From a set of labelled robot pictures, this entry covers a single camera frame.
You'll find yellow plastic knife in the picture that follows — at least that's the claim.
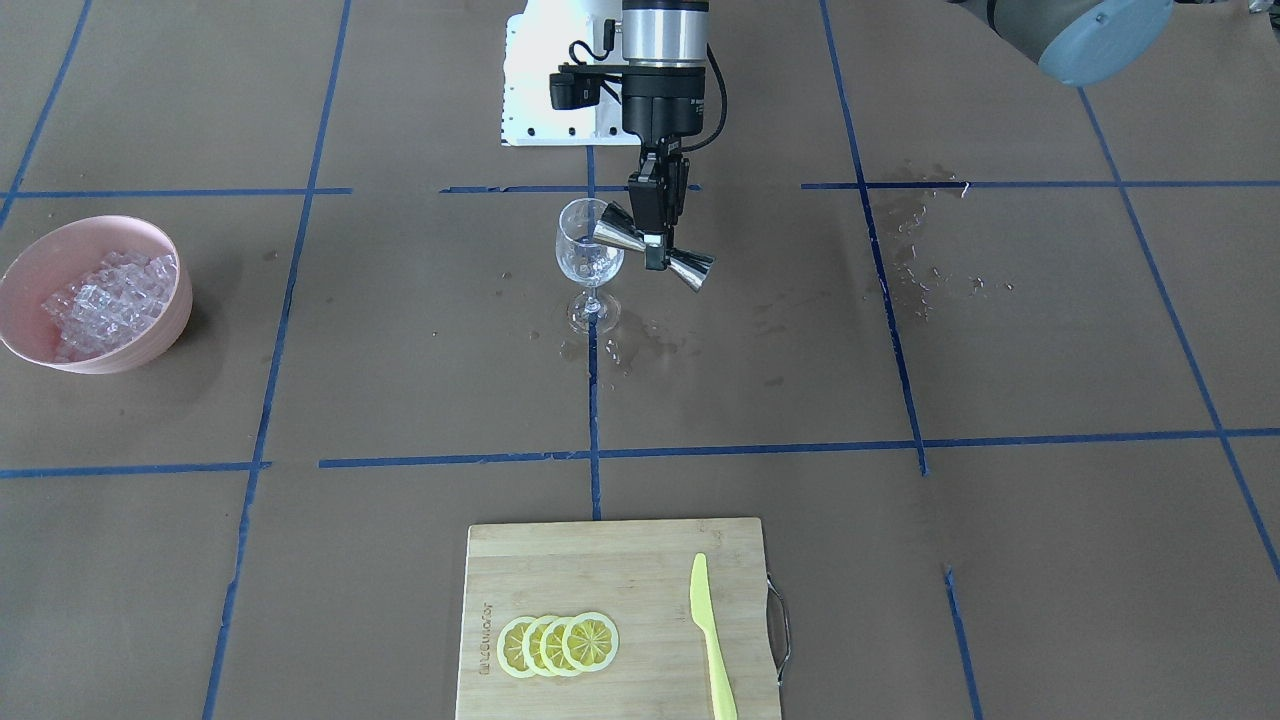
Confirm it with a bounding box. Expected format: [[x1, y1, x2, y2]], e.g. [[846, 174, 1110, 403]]
[[687, 552, 739, 719]]

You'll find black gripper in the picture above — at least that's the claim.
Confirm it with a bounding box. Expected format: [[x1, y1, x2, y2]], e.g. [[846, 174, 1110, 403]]
[[621, 65, 707, 272]]

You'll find clear wine glass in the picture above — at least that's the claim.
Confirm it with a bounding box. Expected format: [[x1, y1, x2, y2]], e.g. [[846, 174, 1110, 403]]
[[556, 199, 623, 334]]

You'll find bamboo cutting board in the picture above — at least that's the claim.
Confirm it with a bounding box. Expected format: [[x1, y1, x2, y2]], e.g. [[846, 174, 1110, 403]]
[[454, 518, 782, 719]]

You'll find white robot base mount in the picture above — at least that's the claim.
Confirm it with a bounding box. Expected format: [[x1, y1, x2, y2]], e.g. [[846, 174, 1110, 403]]
[[500, 0, 681, 147]]

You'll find steel jigger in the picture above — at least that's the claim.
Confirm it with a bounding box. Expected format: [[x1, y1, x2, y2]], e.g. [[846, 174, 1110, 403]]
[[589, 202, 716, 292]]

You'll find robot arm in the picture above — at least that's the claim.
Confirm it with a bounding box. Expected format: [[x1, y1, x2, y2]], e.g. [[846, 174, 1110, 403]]
[[594, 1, 1172, 275]]

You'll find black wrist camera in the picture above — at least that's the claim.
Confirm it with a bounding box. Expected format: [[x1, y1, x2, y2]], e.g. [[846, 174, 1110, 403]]
[[549, 64, 623, 111]]

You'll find pink bowl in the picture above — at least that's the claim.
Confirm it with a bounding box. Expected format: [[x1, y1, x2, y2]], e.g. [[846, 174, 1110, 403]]
[[3, 215, 193, 375]]

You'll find lemon slice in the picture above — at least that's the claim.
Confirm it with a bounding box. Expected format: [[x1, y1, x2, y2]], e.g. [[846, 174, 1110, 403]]
[[498, 616, 538, 679], [521, 615, 561, 676], [538, 616, 581, 678], [561, 611, 620, 673]]

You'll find clear ice cubes pile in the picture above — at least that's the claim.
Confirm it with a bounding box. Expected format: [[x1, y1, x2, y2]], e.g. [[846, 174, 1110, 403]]
[[42, 251, 179, 364]]

